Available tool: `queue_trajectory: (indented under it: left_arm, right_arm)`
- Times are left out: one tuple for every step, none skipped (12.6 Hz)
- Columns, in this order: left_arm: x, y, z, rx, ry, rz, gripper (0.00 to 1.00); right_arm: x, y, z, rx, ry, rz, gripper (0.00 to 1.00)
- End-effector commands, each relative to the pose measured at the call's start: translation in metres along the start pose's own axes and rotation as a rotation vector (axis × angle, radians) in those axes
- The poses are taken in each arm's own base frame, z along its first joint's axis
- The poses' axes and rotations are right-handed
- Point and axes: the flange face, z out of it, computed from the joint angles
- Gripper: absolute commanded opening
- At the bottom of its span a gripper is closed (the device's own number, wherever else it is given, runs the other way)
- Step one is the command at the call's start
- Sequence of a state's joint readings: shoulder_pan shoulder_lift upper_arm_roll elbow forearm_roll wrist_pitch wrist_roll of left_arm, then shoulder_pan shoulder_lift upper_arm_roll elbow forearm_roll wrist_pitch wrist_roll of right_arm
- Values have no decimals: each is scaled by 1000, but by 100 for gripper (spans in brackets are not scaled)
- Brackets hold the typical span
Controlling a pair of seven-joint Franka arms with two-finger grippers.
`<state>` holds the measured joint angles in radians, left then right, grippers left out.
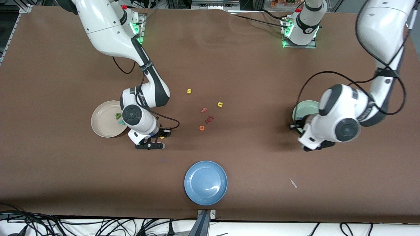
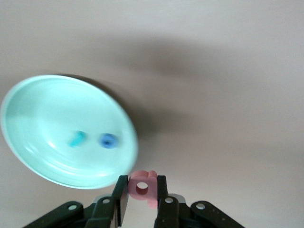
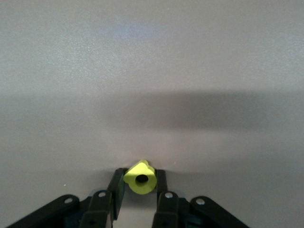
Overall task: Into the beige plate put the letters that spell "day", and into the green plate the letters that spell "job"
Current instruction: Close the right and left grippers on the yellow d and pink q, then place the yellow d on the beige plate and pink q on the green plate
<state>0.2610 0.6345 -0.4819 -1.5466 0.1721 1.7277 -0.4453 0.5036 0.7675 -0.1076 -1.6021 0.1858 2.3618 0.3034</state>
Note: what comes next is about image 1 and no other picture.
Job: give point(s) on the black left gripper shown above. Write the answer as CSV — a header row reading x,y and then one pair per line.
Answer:
x,y
299,125

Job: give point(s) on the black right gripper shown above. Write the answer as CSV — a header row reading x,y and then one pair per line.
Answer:
x,y
163,132

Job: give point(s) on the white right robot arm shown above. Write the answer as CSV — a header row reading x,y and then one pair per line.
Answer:
x,y
134,114

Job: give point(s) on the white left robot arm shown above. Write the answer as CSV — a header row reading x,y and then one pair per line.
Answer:
x,y
344,127

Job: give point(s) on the pale green plate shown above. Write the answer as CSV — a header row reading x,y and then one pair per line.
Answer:
x,y
308,108

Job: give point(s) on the white paper scrap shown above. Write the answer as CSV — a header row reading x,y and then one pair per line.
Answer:
x,y
293,183

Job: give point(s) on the beige brown plate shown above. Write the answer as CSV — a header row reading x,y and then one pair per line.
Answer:
x,y
103,119

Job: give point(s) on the blue plate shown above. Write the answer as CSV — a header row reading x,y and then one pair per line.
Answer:
x,y
205,183

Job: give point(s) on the brown table cover sheet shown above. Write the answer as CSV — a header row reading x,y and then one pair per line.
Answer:
x,y
65,164

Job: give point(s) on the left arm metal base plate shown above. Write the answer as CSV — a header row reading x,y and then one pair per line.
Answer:
x,y
311,46

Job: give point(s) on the grey metal camera bracket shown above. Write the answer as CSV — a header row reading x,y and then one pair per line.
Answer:
x,y
204,223

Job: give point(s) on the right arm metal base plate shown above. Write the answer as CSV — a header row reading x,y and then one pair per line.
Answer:
x,y
141,23

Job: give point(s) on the dark background equipment frame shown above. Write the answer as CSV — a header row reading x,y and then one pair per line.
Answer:
x,y
213,5

